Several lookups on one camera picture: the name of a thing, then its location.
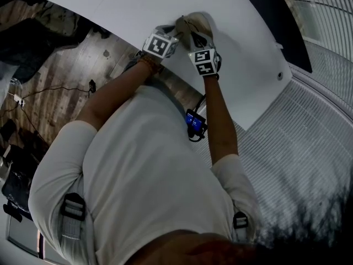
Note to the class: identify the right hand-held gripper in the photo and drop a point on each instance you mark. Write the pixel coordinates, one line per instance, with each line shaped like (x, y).
(204, 62)

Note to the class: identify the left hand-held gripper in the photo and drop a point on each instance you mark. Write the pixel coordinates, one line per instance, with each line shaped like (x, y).
(160, 44)

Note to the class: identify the person's right forearm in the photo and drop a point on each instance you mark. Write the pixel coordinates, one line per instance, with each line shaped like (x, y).
(219, 114)

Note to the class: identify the person's left forearm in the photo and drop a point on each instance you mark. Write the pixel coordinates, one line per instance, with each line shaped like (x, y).
(115, 95)

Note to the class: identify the black device blue screen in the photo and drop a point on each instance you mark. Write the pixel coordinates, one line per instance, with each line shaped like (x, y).
(194, 120)

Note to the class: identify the black power adapter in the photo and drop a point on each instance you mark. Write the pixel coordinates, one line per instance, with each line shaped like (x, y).
(92, 85)

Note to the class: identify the person's white shirt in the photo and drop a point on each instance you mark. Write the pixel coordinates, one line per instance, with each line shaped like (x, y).
(138, 161)

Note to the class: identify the dark clothing pile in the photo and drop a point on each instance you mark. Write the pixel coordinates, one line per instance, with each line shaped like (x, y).
(33, 45)

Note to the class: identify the white power strip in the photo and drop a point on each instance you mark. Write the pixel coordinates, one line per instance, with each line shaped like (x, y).
(18, 99)

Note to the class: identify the black bag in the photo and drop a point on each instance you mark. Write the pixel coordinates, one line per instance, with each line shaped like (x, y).
(19, 181)

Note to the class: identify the white storage box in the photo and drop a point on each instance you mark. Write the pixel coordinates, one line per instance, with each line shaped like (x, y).
(22, 236)

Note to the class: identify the white divider bracket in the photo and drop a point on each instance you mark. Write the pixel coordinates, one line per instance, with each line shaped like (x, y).
(279, 45)

